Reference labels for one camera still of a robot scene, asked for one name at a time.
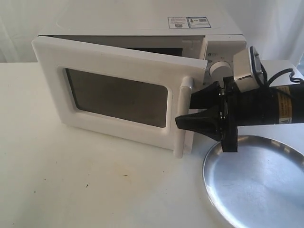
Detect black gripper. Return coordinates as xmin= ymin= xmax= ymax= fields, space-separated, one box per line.
xmin=175 ymin=76 xmax=238 ymax=152

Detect white microwave door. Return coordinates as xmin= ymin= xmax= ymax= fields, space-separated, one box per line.
xmin=32 ymin=36 xmax=207 ymax=158

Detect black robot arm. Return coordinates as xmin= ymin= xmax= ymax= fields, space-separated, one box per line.
xmin=175 ymin=78 xmax=304 ymax=152

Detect upper white microwave knob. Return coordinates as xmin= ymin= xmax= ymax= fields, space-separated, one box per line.
xmin=209 ymin=61 xmax=233 ymax=77

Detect white microwave oven body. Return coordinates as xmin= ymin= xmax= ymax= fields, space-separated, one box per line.
xmin=37 ymin=2 xmax=246 ymax=85

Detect round metal plate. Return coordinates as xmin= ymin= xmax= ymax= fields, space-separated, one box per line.
xmin=202 ymin=135 xmax=304 ymax=228

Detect white backdrop curtain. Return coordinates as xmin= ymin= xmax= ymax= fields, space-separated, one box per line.
xmin=0 ymin=0 xmax=304 ymax=73

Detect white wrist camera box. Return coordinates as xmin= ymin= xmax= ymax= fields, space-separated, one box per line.
xmin=233 ymin=46 xmax=266 ymax=93

